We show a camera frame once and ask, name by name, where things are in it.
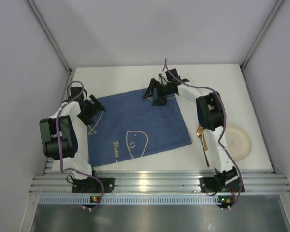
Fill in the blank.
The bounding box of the white paper plate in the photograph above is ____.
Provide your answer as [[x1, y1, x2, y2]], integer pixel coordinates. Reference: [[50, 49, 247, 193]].
[[225, 124, 252, 162]]

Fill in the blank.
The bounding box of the copper fork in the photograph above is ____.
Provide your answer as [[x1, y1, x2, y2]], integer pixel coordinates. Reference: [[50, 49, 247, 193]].
[[197, 128, 208, 151]]

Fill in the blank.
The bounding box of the slotted cable duct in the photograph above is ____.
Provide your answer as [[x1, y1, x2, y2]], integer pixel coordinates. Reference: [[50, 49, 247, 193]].
[[39, 195, 234, 205]]

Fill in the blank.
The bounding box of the purple cable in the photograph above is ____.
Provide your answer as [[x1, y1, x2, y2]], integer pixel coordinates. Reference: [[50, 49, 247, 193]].
[[59, 81, 106, 211], [163, 58, 244, 210]]

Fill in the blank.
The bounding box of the aluminium frame rail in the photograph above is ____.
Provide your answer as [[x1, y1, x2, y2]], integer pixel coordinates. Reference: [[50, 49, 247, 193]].
[[29, 171, 290, 195]]

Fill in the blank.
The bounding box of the copper spoon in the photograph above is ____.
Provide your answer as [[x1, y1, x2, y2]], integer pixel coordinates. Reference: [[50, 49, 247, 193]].
[[197, 125, 210, 168]]

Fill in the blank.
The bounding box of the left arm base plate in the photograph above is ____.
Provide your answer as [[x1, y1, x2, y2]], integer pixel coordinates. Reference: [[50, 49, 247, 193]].
[[67, 177, 115, 193]]

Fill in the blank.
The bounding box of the blue cloth placemat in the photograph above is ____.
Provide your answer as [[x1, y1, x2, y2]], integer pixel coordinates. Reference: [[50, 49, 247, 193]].
[[87, 89, 192, 167]]

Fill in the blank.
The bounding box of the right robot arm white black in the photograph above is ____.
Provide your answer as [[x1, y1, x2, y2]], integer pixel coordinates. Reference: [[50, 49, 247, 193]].
[[142, 68, 238, 186]]

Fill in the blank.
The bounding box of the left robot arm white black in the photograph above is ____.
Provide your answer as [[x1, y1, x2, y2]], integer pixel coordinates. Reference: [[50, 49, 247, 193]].
[[39, 86, 106, 180]]

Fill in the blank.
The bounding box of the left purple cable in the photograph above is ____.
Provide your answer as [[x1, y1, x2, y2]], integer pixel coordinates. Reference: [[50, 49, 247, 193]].
[[59, 81, 106, 211]]

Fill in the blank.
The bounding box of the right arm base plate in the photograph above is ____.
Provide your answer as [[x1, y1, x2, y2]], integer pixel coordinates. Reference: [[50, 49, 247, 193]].
[[199, 177, 240, 195]]

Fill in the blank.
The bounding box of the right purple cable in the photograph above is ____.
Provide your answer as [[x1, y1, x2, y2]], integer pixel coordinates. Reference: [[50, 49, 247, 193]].
[[163, 58, 244, 210]]

